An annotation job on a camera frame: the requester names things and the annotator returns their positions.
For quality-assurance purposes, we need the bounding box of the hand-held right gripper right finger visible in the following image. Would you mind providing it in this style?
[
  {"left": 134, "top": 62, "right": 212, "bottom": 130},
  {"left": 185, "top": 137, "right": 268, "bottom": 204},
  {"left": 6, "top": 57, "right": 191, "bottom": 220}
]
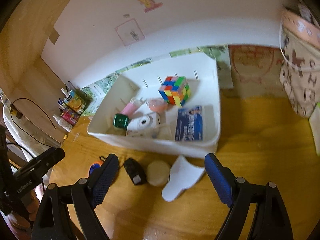
[{"left": 204, "top": 152, "right": 294, "bottom": 240}]

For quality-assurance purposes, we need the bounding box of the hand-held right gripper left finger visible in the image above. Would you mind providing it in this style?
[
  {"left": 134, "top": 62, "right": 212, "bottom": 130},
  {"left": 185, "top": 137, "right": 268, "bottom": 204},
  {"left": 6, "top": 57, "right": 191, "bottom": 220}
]
[{"left": 30, "top": 153, "right": 120, "bottom": 240}]

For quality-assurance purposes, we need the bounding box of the green glossy case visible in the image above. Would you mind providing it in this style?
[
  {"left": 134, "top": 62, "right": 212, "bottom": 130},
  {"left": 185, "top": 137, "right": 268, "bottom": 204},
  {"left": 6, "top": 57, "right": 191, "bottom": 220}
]
[{"left": 113, "top": 114, "right": 130, "bottom": 130}]

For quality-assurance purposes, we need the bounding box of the off-white rounded box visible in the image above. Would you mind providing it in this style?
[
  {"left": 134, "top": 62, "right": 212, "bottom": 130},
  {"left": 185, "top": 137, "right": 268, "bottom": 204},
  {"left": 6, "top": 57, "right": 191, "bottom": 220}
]
[{"left": 126, "top": 112, "right": 160, "bottom": 138}]

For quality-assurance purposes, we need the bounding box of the white plastic container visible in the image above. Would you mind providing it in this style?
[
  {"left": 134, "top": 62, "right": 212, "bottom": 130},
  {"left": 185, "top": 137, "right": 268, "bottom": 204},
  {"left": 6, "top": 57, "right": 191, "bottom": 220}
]
[{"left": 87, "top": 52, "right": 222, "bottom": 159}]

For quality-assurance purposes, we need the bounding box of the multicoloured puzzle cube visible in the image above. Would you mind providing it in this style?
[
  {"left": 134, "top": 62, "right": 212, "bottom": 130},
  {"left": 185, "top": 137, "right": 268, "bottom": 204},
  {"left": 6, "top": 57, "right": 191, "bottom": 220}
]
[{"left": 159, "top": 76, "right": 192, "bottom": 107}]

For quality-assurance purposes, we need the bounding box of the person's left hand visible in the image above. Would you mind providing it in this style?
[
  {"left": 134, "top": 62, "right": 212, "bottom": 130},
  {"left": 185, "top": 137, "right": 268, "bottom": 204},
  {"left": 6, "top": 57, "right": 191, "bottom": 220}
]
[{"left": 26, "top": 184, "right": 42, "bottom": 222}]

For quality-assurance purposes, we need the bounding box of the orange and blue round reel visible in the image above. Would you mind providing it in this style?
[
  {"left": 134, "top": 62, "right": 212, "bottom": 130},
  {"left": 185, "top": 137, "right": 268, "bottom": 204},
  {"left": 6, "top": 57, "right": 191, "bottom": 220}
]
[{"left": 89, "top": 156, "right": 107, "bottom": 177}]

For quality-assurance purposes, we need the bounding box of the black power adapter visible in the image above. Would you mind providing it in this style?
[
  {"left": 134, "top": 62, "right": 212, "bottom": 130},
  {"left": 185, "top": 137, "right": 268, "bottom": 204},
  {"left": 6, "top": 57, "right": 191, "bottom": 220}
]
[{"left": 123, "top": 157, "right": 147, "bottom": 186}]

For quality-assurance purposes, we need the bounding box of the white curved plastic piece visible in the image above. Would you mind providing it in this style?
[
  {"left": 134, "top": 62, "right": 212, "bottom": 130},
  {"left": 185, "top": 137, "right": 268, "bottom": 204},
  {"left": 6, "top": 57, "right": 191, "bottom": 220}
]
[{"left": 161, "top": 154, "right": 206, "bottom": 202}]

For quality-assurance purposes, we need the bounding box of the cream round tin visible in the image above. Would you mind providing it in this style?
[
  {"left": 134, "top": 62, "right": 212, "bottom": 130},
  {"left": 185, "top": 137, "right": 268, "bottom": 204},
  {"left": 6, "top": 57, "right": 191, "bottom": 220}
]
[{"left": 146, "top": 160, "right": 172, "bottom": 187}]

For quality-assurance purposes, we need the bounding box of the white plastic bottle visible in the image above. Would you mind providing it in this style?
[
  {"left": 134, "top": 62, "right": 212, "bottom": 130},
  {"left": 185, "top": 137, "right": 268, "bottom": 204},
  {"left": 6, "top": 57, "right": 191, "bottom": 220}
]
[{"left": 53, "top": 114, "right": 73, "bottom": 132}]

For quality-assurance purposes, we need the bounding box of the blue printed packet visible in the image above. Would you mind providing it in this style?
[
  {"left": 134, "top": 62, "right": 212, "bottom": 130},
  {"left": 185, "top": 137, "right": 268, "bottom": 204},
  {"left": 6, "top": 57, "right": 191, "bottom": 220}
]
[{"left": 174, "top": 105, "right": 204, "bottom": 142}]

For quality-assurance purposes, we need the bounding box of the small pink box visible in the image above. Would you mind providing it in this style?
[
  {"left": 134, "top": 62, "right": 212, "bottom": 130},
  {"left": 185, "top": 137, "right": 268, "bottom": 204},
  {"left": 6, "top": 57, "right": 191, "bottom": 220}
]
[{"left": 60, "top": 109, "right": 81, "bottom": 125}]

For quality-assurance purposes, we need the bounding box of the pink bottle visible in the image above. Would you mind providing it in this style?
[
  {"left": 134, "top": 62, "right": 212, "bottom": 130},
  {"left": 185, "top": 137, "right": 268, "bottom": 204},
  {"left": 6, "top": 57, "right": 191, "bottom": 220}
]
[{"left": 120, "top": 97, "right": 144, "bottom": 117}]

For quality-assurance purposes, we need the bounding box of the orange juice carton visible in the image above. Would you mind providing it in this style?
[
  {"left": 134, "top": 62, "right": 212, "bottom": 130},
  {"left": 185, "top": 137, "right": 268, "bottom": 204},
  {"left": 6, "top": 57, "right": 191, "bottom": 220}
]
[{"left": 63, "top": 90, "right": 86, "bottom": 113}]

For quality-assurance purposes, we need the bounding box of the green leaf printed paper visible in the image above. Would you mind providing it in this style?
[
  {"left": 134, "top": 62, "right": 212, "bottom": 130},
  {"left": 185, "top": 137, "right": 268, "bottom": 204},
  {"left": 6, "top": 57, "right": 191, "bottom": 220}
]
[{"left": 80, "top": 45, "right": 234, "bottom": 115}]

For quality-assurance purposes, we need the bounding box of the small pink round container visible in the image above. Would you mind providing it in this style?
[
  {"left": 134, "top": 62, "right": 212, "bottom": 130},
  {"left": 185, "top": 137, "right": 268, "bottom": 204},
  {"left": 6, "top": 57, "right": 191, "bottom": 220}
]
[{"left": 147, "top": 98, "right": 168, "bottom": 112}]

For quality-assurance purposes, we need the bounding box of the red printed poster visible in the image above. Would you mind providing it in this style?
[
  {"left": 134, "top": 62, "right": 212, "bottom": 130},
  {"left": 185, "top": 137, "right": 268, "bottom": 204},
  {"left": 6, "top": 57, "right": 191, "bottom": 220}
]
[{"left": 229, "top": 44, "right": 284, "bottom": 90}]

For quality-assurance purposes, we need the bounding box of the beige patterned bag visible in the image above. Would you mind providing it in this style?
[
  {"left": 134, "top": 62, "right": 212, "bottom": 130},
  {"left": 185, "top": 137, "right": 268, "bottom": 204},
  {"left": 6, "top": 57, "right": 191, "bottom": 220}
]
[{"left": 278, "top": 2, "right": 320, "bottom": 118}]

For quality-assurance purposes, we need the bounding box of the thin black cable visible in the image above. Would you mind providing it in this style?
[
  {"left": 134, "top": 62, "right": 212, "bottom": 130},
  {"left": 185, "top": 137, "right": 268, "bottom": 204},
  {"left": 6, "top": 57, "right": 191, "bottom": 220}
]
[{"left": 11, "top": 98, "right": 57, "bottom": 130}]

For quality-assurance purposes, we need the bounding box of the pink square wall drawing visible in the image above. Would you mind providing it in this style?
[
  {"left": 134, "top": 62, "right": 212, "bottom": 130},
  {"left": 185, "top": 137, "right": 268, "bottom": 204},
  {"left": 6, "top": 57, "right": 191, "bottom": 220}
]
[{"left": 115, "top": 18, "right": 145, "bottom": 47}]

